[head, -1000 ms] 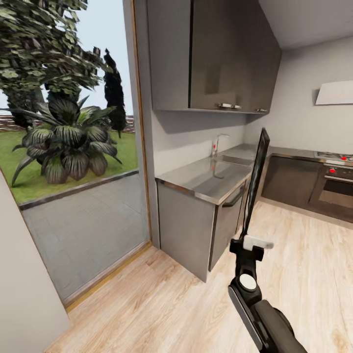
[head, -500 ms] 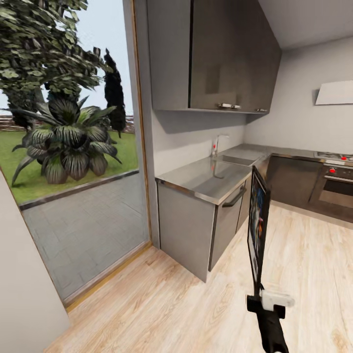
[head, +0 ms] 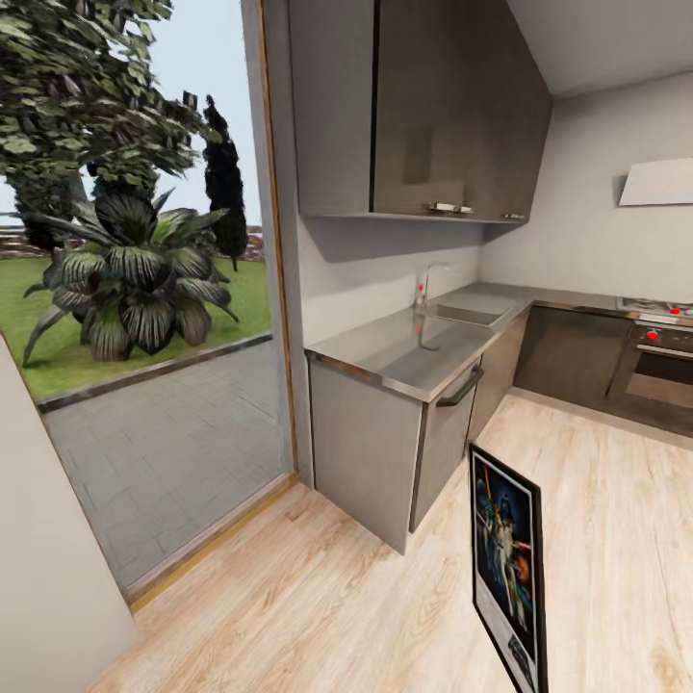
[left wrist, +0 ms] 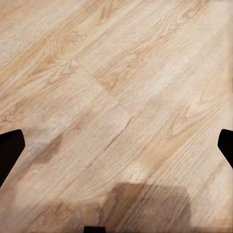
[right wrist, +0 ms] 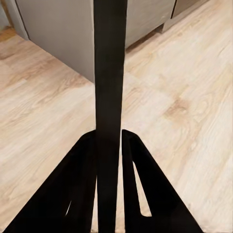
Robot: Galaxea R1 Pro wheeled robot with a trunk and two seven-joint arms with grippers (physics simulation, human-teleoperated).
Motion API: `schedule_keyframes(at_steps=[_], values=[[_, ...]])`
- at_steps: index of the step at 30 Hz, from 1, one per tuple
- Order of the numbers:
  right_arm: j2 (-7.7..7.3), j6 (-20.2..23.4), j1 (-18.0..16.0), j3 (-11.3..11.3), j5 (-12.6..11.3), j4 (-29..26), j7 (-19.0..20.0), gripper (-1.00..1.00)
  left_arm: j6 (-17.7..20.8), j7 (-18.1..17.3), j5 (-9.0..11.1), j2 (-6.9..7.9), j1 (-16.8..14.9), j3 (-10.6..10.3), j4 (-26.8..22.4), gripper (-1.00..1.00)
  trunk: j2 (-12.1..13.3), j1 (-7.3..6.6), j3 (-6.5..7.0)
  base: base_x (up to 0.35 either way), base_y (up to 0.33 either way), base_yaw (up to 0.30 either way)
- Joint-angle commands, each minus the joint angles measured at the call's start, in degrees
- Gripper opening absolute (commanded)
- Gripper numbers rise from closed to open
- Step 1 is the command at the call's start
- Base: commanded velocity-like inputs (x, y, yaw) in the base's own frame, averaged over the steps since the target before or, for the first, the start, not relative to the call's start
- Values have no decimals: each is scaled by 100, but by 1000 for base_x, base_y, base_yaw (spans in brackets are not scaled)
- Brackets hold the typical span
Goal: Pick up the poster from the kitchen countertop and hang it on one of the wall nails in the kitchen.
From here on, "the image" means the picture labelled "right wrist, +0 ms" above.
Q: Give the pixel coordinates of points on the dishwasher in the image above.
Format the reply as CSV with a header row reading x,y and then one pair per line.
x,y
143,16

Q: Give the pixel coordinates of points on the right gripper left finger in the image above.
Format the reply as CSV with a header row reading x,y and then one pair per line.
x,y
64,202

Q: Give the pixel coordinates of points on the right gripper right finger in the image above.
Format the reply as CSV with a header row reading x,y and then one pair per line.
x,y
169,213

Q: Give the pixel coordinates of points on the poster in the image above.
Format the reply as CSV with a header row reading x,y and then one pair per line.
x,y
109,50

